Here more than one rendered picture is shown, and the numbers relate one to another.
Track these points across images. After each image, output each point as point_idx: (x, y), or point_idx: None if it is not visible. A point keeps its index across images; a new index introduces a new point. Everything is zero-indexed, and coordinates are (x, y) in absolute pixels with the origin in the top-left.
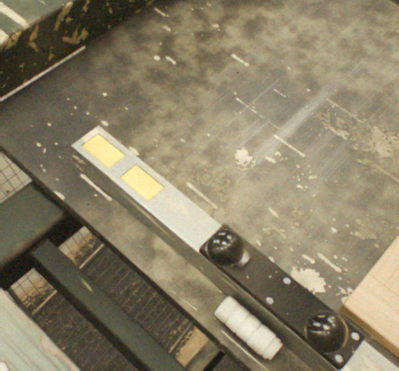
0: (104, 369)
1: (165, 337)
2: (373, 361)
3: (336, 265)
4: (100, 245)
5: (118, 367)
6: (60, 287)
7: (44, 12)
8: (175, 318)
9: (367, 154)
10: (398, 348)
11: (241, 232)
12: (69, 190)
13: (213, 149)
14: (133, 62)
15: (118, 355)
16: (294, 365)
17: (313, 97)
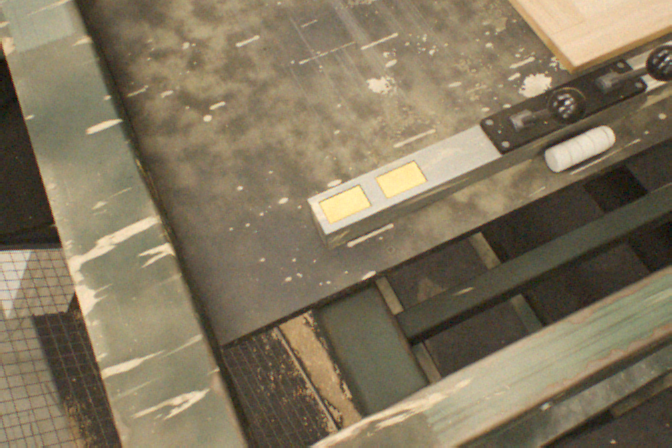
0: (269, 446)
1: (268, 361)
2: (641, 64)
3: (526, 58)
4: (93, 409)
5: (275, 429)
6: (452, 321)
7: (144, 193)
8: (251, 341)
9: None
10: (622, 46)
11: (470, 119)
12: (366, 263)
13: (359, 107)
14: (203, 144)
15: (260, 424)
16: (615, 129)
17: None
